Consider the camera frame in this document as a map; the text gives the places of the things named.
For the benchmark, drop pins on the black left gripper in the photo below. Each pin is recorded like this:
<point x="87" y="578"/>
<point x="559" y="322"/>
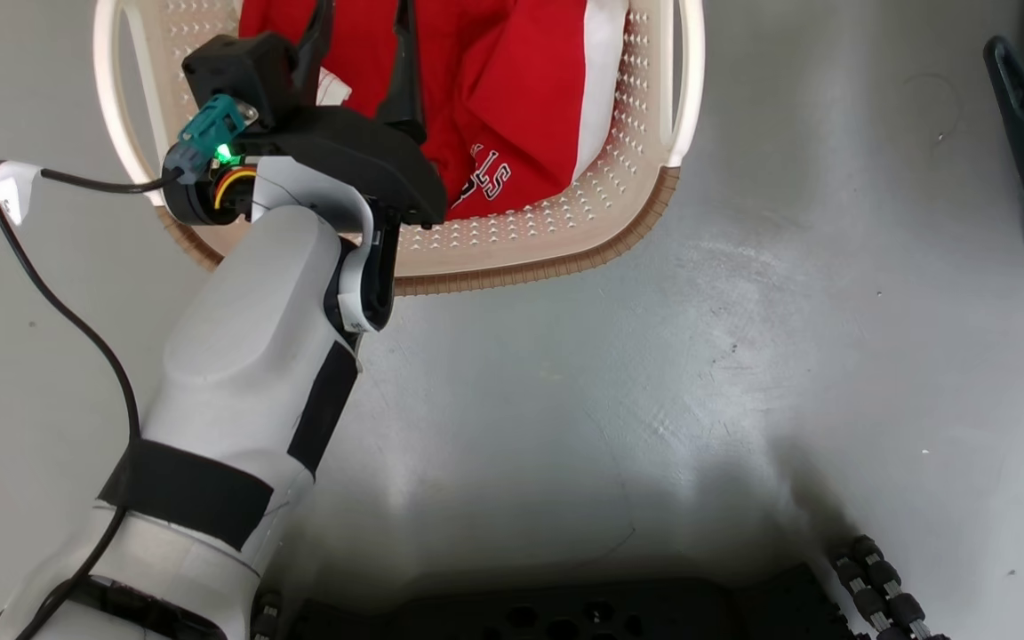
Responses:
<point x="352" y="156"/>

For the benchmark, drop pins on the red and white sports clothing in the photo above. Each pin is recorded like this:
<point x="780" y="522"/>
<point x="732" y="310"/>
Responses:
<point x="521" y="89"/>

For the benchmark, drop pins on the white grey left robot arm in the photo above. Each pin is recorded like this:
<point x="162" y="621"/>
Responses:
<point x="245" y="356"/>

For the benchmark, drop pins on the white laundry basket brown rim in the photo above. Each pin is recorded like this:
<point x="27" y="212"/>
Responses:
<point x="521" y="240"/>

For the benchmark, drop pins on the black roller base wheel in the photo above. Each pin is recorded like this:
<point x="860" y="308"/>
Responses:
<point x="265" y="618"/>
<point x="885" y="591"/>

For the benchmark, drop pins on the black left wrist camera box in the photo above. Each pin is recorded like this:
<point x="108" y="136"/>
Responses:
<point x="236" y="71"/>

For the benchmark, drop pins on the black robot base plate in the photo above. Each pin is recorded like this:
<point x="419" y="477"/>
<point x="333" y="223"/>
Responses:
<point x="654" y="613"/>

